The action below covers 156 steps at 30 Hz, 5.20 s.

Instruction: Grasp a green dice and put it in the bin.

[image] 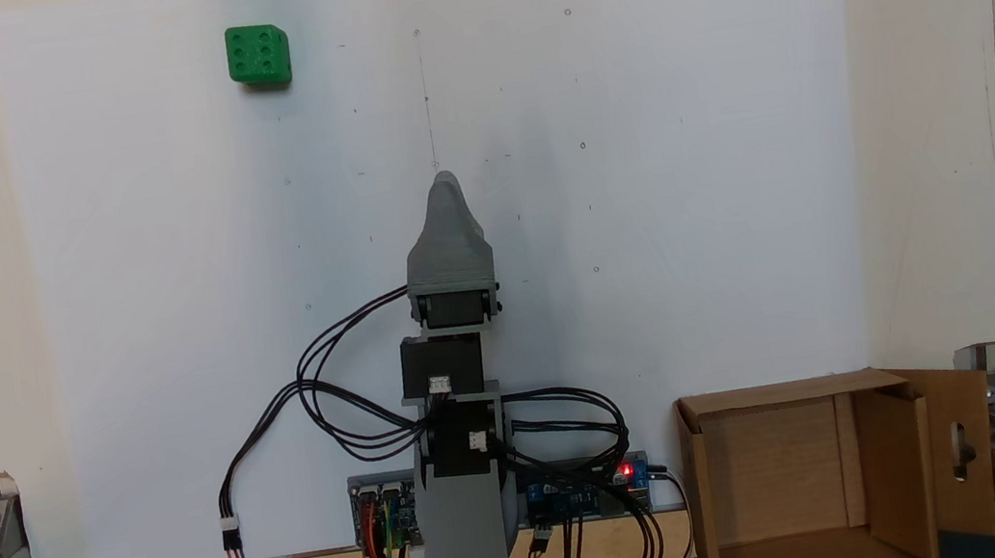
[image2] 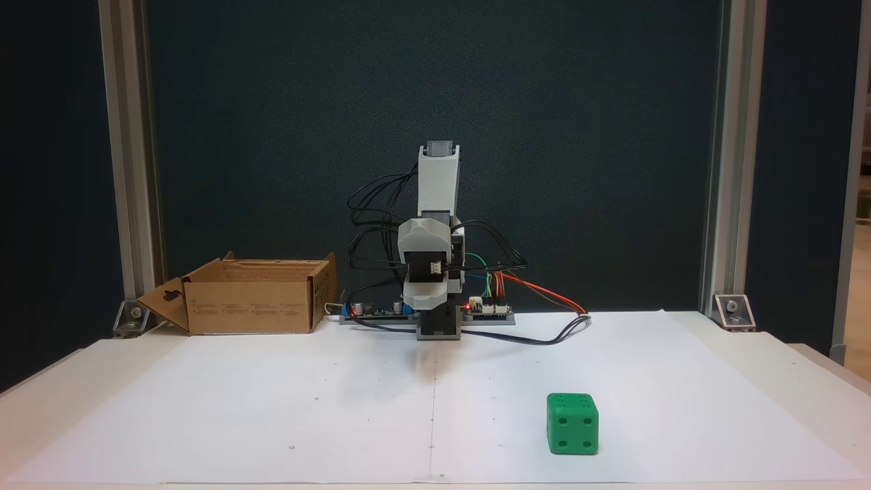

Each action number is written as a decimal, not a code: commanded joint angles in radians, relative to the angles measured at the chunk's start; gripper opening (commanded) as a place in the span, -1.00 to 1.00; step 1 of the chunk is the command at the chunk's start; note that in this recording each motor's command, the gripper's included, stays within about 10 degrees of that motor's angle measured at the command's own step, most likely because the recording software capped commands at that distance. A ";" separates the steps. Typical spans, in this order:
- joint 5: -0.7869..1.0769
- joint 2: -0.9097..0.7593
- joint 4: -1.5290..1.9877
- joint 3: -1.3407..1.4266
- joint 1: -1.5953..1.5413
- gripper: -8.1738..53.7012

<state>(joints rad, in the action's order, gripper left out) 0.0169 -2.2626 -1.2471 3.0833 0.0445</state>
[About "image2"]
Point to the grey wide fixed gripper jaw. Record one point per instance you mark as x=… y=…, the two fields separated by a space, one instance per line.
x=426 y=297

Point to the green die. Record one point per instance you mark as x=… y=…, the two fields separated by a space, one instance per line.
x=573 y=425

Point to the blue power circuit board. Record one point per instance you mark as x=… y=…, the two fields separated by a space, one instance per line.
x=381 y=312

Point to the motor driver circuit board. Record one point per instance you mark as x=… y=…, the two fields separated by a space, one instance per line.
x=493 y=311

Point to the brown cardboard box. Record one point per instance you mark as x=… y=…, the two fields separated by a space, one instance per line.
x=252 y=306

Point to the metal corner bracket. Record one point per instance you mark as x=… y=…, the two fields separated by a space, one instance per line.
x=134 y=318
x=733 y=312

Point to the aluminium frame post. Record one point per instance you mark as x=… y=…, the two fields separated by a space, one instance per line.
x=735 y=136
x=133 y=136

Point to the light grey vertical frame bar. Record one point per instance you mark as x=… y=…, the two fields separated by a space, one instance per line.
x=850 y=204

